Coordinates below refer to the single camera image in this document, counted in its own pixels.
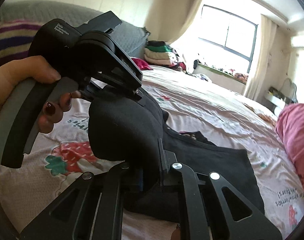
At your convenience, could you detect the window sill clutter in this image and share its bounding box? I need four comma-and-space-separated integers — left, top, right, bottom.
193, 60, 248, 84

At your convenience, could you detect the pink strawberry print bedsheet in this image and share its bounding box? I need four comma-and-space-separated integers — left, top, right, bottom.
0, 67, 304, 237

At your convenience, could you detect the window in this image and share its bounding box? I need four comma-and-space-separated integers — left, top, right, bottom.
197, 5, 258, 74

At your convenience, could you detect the cream curtain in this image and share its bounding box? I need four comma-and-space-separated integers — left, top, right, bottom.
244, 15, 278, 101

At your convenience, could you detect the grey quilted headboard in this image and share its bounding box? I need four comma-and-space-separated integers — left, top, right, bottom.
0, 0, 151, 61

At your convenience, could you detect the right hand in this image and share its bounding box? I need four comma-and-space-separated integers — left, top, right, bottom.
170, 227, 181, 240

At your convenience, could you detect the pink quilt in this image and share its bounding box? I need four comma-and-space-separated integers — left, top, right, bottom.
276, 103, 304, 189

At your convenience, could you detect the purple striped pillow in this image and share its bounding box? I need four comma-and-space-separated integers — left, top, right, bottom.
0, 19, 43, 67

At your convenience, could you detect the stack of folded clothes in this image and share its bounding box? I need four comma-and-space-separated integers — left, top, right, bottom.
144, 41, 186, 72

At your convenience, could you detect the white side desk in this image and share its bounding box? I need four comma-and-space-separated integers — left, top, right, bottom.
264, 87, 297, 116

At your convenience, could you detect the red cream blanket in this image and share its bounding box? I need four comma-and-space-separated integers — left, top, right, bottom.
131, 57, 153, 71

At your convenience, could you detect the white air conditioner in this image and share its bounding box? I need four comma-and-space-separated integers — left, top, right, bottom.
291, 34, 304, 48

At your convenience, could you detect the black orange IKISS shirt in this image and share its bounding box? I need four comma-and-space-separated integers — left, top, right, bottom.
88, 87, 264, 222

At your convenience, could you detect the left hand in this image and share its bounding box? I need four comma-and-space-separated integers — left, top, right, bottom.
0, 56, 81, 134

